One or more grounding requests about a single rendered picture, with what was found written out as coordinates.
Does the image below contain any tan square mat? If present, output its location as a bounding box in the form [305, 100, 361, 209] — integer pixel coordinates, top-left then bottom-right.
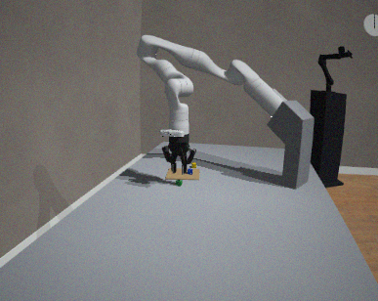
[165, 168, 199, 180]

